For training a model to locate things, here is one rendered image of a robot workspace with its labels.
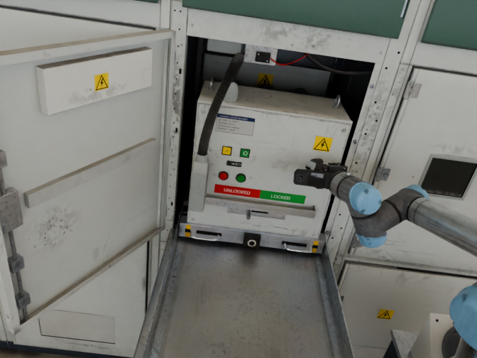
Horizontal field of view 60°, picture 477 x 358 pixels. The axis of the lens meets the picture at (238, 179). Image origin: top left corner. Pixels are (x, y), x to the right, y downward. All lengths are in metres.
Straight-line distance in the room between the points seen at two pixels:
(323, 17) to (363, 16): 0.11
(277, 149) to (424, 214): 0.49
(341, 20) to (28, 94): 0.84
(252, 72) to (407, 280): 1.12
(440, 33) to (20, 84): 1.11
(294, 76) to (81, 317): 1.46
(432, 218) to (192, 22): 0.85
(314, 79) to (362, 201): 1.01
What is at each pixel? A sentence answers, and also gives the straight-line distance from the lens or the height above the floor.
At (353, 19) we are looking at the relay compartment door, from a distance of 1.29.
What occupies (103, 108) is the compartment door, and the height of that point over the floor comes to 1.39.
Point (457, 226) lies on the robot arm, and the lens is 1.09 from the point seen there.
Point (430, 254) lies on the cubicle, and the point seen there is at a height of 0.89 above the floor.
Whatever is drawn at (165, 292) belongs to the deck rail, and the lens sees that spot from 1.37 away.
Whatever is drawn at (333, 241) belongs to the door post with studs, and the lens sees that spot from 1.65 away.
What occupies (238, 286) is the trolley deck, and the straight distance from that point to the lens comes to 1.41.
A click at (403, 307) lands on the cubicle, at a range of 1.94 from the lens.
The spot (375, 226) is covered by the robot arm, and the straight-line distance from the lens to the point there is 1.15.
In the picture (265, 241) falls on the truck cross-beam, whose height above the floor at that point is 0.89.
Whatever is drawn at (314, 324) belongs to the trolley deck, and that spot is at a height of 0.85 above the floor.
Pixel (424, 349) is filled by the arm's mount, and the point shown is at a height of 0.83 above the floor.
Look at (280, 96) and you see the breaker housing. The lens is 1.45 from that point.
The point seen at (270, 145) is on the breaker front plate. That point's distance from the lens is 1.35.
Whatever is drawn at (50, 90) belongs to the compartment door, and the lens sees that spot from 1.04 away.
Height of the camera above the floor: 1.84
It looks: 30 degrees down
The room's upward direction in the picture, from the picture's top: 9 degrees clockwise
